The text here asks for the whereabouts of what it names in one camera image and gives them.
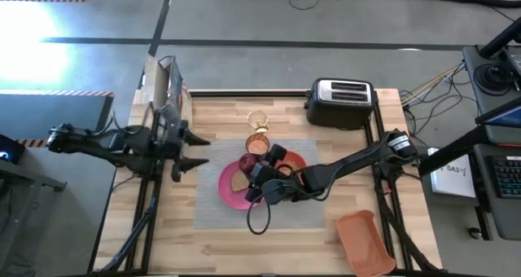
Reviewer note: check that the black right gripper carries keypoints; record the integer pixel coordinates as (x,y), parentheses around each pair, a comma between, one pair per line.
(289,185)

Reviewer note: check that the white labelled box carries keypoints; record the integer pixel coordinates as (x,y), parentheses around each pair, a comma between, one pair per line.
(452,179)

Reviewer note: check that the dark laptop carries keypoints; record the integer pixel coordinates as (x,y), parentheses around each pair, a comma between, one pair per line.
(504,116)

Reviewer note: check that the grey woven placemat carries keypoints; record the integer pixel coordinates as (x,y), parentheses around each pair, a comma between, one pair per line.
(220,216)

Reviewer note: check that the black metal table frame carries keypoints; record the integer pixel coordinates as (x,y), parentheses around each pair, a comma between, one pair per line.
(244,93)

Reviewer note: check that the pink plastic plate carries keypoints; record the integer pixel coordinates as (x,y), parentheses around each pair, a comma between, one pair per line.
(226,187)

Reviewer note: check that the red apple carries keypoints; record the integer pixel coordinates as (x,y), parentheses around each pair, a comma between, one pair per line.
(247,163)

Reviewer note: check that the brown toast slice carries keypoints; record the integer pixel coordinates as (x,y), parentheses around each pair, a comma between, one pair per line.
(239,182)

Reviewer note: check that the black computer keyboard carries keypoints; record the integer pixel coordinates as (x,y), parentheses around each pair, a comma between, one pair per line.
(506,177)

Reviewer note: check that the clear ribbed glass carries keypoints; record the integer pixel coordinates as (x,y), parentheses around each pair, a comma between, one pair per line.
(257,118)

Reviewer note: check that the terracotta tray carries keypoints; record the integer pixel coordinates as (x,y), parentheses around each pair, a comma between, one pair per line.
(362,244)

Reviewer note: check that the grey desk with black legs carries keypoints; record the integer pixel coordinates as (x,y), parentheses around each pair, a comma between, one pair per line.
(16,179)

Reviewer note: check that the black toaster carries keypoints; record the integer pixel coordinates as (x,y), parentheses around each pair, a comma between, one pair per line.
(338,114)

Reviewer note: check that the orange plastic tumbler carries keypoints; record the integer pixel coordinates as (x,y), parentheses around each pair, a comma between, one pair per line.
(257,146)

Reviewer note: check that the blue cereal box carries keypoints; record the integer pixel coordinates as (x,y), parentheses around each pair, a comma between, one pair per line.
(173,85)

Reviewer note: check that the grey side desk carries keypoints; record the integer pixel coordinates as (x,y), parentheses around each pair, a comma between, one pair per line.
(504,212)

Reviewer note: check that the dark floor mat striped edge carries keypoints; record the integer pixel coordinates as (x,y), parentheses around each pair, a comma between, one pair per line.
(49,118)

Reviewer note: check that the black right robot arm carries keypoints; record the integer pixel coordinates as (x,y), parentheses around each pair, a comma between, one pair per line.
(354,165)

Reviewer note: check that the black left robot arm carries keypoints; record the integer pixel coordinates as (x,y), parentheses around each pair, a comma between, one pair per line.
(93,142)

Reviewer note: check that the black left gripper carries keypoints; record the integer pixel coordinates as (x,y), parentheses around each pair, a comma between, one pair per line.
(171,142)

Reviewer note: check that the red plastic bowl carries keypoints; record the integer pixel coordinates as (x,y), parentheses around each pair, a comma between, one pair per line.
(296,159)

